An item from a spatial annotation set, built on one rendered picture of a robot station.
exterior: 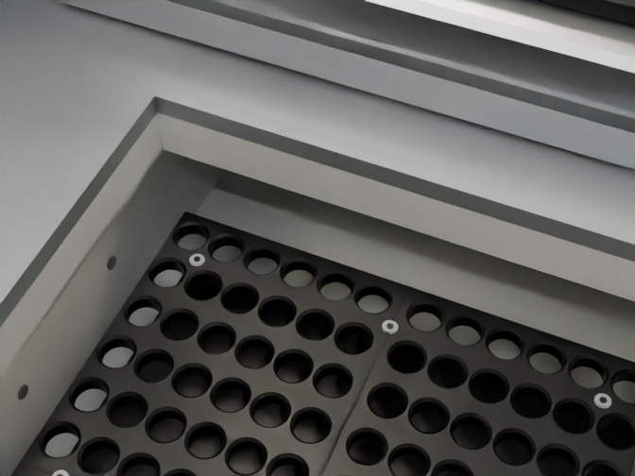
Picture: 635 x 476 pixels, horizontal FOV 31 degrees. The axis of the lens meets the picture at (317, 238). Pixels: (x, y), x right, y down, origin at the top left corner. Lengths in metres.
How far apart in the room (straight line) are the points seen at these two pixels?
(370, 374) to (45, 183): 0.12
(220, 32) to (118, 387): 0.13
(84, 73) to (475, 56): 0.14
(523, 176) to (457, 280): 0.12
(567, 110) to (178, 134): 0.14
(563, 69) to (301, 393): 0.13
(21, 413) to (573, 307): 0.22
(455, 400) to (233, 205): 0.17
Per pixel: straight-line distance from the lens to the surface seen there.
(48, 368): 0.42
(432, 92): 0.38
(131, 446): 0.37
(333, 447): 0.36
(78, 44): 0.42
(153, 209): 0.46
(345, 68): 0.39
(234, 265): 0.40
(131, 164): 0.40
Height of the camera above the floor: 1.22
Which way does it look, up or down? 51 degrees down
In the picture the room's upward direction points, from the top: 1 degrees counter-clockwise
